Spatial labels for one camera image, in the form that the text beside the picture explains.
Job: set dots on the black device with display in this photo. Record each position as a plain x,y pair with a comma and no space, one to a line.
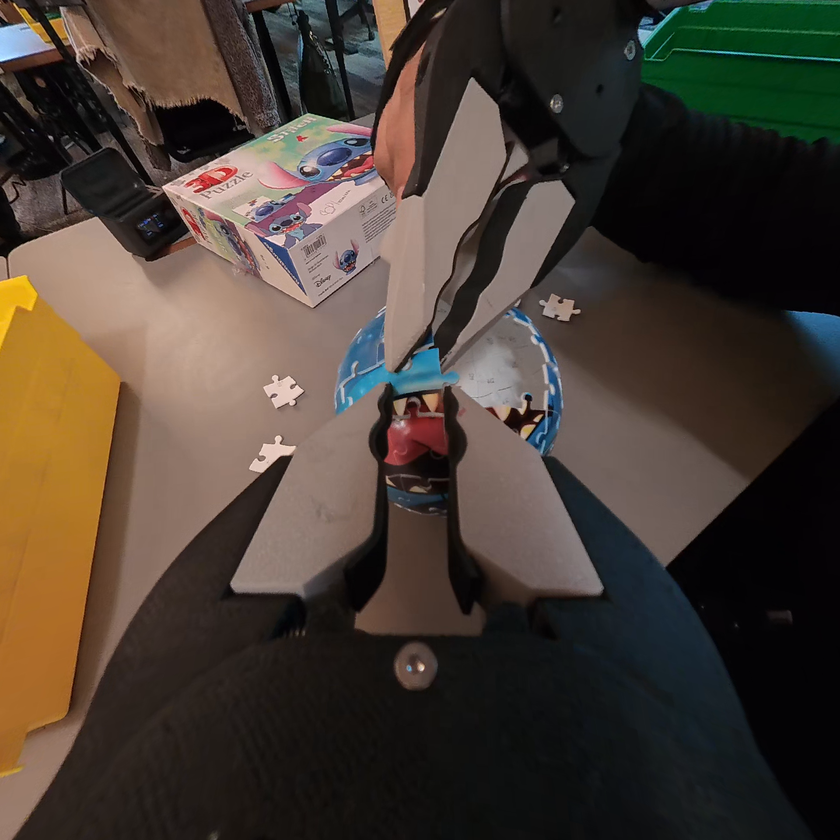
124,203

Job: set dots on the yellow plastic bin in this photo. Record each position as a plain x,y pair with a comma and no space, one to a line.
46,492

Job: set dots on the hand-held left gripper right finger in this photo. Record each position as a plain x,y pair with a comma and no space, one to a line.
518,518

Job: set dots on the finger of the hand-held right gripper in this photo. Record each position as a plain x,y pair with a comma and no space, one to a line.
420,262
531,243

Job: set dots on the green plastic bin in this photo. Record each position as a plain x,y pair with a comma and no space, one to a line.
741,59

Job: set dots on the person's right hand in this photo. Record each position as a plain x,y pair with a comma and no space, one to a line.
392,144

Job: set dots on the blue puzzle ball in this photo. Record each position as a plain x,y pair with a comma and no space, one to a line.
361,380

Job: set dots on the printed puzzle box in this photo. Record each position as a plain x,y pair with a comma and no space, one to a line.
295,216

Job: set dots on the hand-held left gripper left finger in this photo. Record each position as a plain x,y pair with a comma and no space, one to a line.
315,518

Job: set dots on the white puzzle piece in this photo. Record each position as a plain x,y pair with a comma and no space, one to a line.
270,454
558,307
283,392

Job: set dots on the person's right forearm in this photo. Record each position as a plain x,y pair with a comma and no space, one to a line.
722,197

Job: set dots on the blue puzzle piece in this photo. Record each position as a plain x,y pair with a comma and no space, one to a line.
420,374

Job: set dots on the beige burlap cloth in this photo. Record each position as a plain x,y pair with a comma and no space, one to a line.
151,52

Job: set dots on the person's legs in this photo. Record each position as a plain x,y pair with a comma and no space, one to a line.
774,623

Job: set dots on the grey knit cloth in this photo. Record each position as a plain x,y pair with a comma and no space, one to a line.
249,59

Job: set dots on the black bag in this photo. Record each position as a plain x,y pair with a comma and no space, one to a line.
323,72

